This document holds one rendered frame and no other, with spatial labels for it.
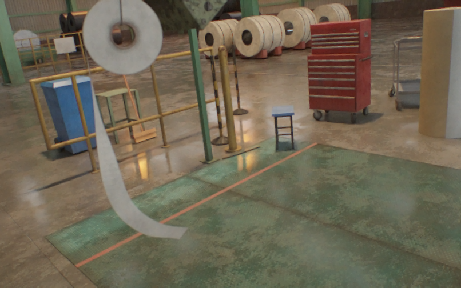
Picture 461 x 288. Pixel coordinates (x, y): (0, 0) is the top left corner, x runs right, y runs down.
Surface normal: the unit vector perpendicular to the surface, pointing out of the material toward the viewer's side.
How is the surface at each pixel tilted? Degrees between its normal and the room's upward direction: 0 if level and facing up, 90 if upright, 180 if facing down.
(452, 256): 0
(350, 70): 90
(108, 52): 90
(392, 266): 0
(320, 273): 0
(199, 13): 90
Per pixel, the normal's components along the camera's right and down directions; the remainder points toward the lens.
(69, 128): 0.68, 0.21
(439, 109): -0.66, 0.31
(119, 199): 0.48, 0.29
